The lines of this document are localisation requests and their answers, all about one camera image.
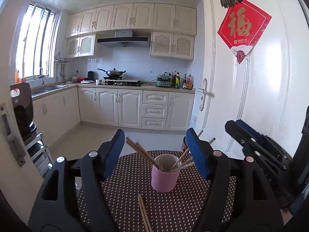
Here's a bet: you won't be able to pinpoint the kitchen faucet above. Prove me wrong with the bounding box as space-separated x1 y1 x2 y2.
34 67 45 91

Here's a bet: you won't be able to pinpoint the green bottle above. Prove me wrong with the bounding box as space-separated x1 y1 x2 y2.
174 72 181 89

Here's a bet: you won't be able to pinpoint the white door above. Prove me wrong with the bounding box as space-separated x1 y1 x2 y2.
195 0 308 159

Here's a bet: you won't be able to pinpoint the red sauce bottle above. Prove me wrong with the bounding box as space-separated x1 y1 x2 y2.
186 74 193 90

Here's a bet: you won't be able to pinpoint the black appliance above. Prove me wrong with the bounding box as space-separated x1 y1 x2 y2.
10 83 37 141

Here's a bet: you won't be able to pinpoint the lower kitchen cabinets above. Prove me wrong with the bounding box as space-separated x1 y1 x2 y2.
32 84 194 147

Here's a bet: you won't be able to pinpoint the kitchen cabinets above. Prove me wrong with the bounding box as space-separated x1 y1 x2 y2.
32 84 194 147
65 3 197 60

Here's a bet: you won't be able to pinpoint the green electric cooker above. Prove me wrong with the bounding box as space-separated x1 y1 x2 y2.
156 72 172 87

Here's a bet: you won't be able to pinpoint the silver door handle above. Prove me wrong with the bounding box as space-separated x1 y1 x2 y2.
198 78 214 112

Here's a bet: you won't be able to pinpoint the wooden chopstick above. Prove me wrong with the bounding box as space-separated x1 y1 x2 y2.
137 195 150 232
182 137 216 167
126 137 159 169
170 137 189 171
169 162 195 173
139 194 153 232

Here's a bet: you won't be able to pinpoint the range hood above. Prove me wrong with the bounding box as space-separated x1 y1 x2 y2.
97 30 150 48

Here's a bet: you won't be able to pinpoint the brown polka dot tablecloth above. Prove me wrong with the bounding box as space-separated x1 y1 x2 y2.
76 150 237 232

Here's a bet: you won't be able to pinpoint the black wok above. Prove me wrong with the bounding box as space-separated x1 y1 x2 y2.
97 68 126 78

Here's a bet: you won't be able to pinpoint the wooden chopstick in cup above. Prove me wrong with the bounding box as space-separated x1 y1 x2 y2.
182 137 216 167
169 162 195 173
126 137 159 169

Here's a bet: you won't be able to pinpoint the upper kitchen cabinets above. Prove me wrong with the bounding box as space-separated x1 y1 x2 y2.
65 3 197 60

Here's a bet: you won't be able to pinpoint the pink utensil cup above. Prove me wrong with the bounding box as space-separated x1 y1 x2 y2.
151 154 180 193

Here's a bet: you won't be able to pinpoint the gas stove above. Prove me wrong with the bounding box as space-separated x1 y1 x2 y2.
101 79 142 87

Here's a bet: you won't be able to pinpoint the red fu door decoration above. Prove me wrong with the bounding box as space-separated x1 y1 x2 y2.
217 0 272 63

